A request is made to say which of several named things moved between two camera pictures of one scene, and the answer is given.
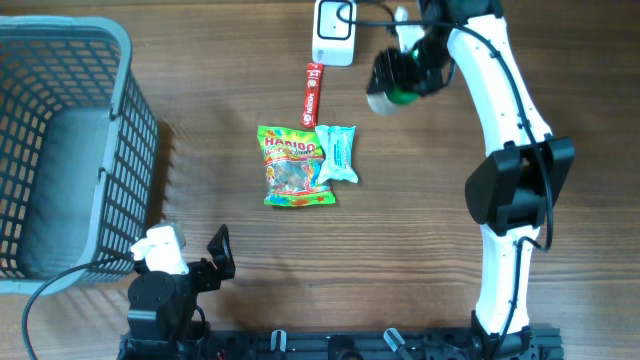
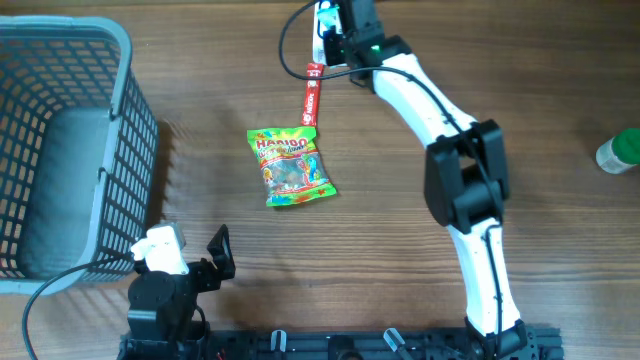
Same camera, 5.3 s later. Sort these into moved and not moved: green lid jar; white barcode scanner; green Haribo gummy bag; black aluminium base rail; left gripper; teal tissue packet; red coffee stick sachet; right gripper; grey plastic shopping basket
Moved: green lid jar; right gripper; teal tissue packet
Not moved: white barcode scanner; black aluminium base rail; green Haribo gummy bag; grey plastic shopping basket; red coffee stick sachet; left gripper
